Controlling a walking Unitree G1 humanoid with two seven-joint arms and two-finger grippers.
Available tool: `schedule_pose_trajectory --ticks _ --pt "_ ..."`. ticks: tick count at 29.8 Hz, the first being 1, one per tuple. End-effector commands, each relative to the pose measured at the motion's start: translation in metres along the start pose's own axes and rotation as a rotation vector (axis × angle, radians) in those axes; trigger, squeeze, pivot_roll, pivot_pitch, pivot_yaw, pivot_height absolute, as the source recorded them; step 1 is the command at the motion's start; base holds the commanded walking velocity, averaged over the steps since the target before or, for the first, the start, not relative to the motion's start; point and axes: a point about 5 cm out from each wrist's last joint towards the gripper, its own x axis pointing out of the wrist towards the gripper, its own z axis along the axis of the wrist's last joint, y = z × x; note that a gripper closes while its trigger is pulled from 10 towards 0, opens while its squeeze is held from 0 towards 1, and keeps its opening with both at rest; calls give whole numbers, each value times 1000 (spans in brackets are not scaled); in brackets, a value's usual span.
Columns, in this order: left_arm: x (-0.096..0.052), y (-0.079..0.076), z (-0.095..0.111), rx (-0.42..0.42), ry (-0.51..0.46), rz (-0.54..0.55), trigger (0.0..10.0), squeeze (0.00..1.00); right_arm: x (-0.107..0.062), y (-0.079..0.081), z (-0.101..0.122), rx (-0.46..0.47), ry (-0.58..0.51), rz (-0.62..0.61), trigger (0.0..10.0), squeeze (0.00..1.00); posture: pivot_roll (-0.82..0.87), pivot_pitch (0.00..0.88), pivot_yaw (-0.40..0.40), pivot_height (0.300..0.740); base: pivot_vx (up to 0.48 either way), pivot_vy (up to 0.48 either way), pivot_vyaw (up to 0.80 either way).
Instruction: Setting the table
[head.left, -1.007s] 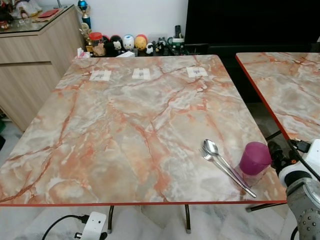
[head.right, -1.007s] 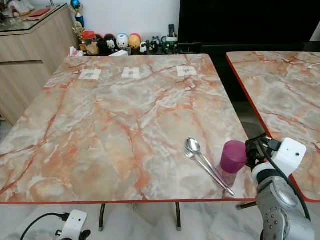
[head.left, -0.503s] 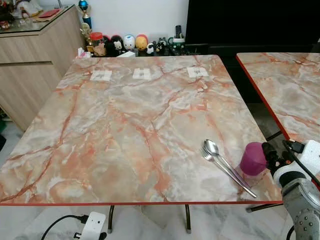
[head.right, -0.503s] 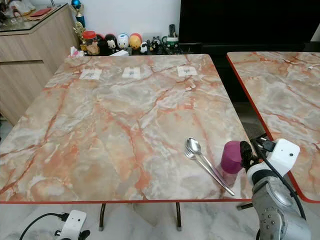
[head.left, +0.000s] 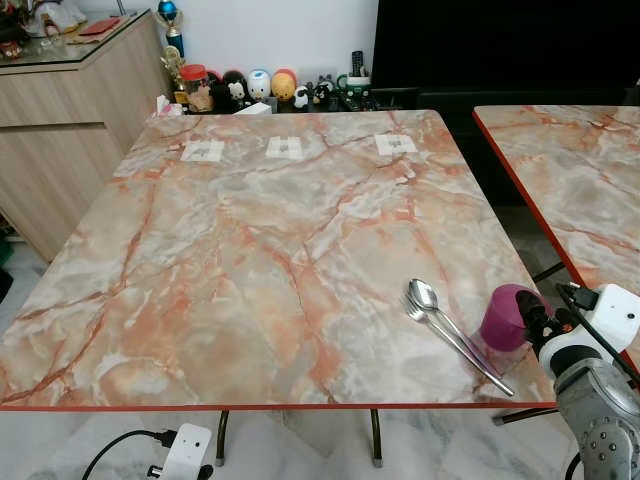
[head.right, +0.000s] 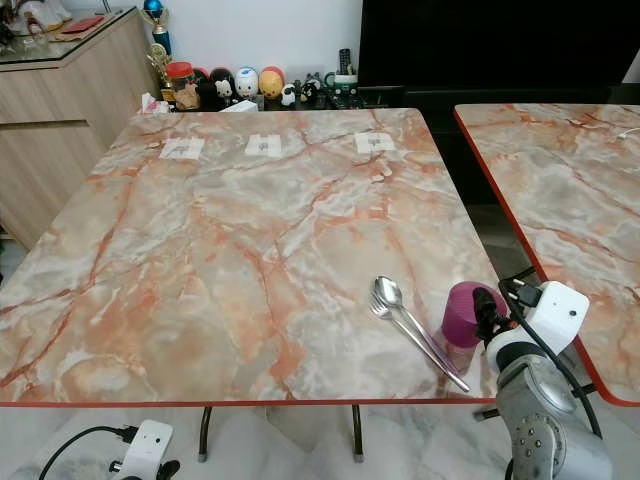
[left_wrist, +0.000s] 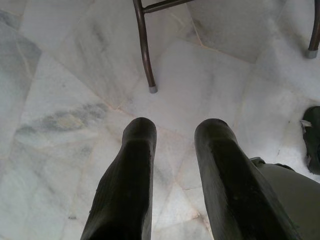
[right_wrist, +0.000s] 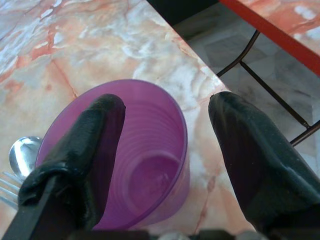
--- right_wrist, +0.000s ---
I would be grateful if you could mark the purple plastic cup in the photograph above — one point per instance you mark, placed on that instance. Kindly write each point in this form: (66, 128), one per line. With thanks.
(152, 160)

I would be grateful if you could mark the marble table with red edge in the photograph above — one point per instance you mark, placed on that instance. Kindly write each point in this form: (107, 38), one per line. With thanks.
(282, 27)

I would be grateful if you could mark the silver metal spoon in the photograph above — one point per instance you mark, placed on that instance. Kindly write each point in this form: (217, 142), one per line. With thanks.
(23, 156)

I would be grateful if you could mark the silver metal fork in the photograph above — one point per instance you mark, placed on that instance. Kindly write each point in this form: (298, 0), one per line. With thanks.
(10, 190)

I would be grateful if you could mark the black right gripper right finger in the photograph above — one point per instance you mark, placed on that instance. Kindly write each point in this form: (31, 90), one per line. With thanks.
(260, 162)

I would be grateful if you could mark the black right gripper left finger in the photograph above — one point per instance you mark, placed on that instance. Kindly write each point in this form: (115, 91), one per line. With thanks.
(75, 160)

